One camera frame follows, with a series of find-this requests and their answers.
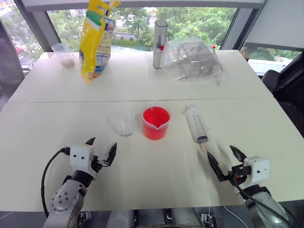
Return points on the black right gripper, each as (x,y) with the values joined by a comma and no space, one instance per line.
(240,174)

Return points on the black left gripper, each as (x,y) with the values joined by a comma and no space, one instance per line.
(97,164)

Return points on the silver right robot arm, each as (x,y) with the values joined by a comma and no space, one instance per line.
(266,204)

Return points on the small clear plastic cup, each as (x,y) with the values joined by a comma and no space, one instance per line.
(123,123)

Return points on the large clear plastic syringe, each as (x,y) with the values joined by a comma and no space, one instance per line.
(196,123)

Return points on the red liquid beaker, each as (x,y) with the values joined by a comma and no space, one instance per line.
(155,126)

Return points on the clear measuring cup with powder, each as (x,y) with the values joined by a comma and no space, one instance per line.
(65,55)

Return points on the grey rounded shape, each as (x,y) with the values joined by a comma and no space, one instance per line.
(121,219)

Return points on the black office chair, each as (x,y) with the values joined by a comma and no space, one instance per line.
(289,83)

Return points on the yellow snack bag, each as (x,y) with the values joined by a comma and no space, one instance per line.
(95,47)

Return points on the tall silver canister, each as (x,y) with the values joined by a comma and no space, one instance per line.
(158,45)

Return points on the dark chair back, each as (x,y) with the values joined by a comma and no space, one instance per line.
(9,61)

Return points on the white roller blind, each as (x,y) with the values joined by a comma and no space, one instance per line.
(278,21)

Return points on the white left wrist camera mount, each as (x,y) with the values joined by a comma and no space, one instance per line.
(80,156)

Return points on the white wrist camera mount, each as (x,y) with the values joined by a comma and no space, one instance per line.
(80,156)
(259,169)

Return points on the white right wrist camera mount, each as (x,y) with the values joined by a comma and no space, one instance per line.
(259,169)

